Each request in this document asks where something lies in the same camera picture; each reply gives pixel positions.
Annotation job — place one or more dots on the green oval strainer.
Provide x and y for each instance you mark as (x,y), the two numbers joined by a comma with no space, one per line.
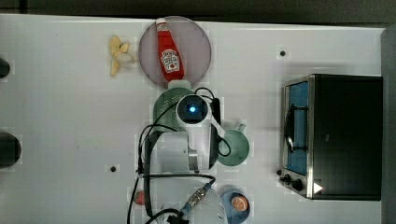
(164,110)

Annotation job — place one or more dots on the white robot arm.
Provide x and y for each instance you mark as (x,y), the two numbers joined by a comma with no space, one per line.
(178,188)

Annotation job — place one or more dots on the green plastic mug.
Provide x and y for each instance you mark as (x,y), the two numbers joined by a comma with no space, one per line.
(233,147)

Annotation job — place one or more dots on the red plush ketchup bottle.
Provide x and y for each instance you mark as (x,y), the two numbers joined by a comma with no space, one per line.
(168,54)

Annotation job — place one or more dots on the grey round plate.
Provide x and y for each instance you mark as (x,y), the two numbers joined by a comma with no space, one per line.
(193,45)

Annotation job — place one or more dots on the red plush strawberry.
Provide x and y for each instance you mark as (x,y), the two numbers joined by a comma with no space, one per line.
(139,197)

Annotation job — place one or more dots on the yellow plush peeled banana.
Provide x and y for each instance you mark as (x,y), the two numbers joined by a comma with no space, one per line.
(120,54)

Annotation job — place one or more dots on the silver black toaster oven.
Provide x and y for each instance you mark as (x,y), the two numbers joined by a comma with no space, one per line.
(332,137)

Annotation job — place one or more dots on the black cylindrical cup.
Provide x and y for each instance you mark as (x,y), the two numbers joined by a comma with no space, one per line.
(4,68)

